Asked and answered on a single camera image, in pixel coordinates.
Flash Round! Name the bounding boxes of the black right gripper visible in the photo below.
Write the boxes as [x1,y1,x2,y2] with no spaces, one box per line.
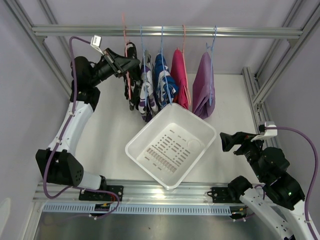
[219,131,267,181]

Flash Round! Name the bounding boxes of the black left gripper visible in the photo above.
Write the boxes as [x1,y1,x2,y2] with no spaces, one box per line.
[89,48,140,87]

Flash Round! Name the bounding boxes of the black white patterned trousers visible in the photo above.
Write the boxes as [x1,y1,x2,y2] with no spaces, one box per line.
[123,41,142,111]

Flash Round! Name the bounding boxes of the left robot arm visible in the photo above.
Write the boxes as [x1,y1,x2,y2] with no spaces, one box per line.
[35,48,140,201]

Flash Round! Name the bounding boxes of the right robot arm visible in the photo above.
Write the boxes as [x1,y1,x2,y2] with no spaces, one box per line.
[219,132,320,240]

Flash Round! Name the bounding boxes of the purple camouflage trousers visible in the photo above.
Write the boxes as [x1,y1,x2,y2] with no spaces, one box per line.
[138,50,159,123]

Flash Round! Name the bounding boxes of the lilac purple trousers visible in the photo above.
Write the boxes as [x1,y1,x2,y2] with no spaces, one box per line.
[192,52,216,120]

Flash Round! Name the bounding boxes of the blue white patterned trousers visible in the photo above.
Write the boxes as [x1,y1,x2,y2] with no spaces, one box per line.
[153,53,179,109]

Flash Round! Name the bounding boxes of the magenta trousers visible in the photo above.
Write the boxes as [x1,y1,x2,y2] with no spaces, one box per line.
[170,48,191,110]

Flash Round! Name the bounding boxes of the white plastic basket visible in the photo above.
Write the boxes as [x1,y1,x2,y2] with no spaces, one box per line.
[125,103,217,190]

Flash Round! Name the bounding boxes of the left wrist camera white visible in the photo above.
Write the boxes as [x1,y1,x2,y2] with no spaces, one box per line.
[90,35,104,55]

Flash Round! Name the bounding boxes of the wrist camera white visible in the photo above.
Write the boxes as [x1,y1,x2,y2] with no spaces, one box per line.
[250,121,278,142]
[90,35,104,55]

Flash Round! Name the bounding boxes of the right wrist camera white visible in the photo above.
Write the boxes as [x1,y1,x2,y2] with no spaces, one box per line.
[250,121,278,142]

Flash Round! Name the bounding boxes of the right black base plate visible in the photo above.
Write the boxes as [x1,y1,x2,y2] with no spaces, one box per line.
[206,187,233,204]

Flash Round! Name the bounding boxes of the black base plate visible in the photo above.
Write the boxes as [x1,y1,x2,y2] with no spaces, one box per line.
[206,187,233,204]
[78,185,124,202]

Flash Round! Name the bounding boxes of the aluminium hanging rail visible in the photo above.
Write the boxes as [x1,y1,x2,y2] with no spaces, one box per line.
[31,24,303,40]

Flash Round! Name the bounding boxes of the front aluminium rail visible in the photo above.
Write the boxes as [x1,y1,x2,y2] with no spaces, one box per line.
[32,180,227,205]

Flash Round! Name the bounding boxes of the left aluminium frame post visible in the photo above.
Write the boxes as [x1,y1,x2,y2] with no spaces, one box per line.
[4,0,72,97]

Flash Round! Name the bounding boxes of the aluminium frame post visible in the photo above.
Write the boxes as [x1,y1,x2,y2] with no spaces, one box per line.
[4,0,72,97]
[241,0,320,151]

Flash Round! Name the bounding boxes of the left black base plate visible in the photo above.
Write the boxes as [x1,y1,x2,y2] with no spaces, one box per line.
[78,185,124,202]

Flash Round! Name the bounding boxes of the right aluminium frame post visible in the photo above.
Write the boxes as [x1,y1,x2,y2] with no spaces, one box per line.
[241,0,320,151]

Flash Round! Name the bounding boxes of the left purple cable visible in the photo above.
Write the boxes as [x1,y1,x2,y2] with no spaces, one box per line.
[42,36,121,220]

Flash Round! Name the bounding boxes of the slotted cable duct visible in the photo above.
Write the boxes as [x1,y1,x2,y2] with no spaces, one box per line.
[42,202,232,216]

